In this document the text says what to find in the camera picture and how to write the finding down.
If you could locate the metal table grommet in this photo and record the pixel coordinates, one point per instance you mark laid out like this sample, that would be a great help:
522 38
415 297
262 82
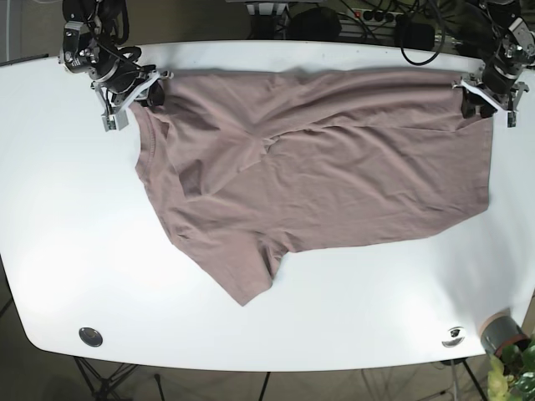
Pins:
453 337
91 337

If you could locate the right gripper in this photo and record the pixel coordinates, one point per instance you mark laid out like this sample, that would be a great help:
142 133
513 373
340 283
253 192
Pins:
118 85

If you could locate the left metal table grommet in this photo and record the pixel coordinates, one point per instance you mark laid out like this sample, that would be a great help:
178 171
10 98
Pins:
91 337

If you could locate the right metal table grommet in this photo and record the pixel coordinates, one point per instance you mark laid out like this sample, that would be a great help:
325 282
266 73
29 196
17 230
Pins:
453 337

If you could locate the green plant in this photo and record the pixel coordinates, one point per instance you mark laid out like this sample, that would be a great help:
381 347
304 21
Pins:
511 377

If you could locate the pink T-shirt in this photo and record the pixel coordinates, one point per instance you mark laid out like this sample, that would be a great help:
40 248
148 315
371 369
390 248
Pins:
244 168

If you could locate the grey plant pot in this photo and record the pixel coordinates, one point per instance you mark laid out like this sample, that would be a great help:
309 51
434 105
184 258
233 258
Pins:
501 330

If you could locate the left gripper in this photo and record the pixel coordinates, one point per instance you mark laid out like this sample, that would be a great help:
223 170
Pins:
493 88

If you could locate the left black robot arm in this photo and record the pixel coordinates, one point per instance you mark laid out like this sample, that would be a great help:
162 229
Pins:
500 37

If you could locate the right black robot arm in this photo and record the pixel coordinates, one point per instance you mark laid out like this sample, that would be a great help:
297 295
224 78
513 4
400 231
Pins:
94 37

